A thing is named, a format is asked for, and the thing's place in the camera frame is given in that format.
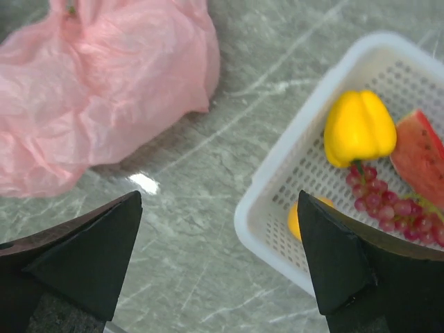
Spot fake red grape bunch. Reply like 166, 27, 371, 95
345, 164, 443, 247

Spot fake watermelon slice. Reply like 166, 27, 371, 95
390, 109, 443, 209

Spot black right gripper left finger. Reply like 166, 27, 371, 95
1, 191, 143, 332

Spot yellow fake bell pepper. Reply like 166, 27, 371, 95
323, 90, 397, 168

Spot fake orange fruit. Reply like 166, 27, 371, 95
287, 197, 334, 241

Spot pink plastic bag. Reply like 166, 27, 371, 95
1, 1, 220, 198

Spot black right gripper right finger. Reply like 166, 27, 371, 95
298, 191, 443, 333

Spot white perforated plastic basket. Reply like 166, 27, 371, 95
234, 32, 443, 294

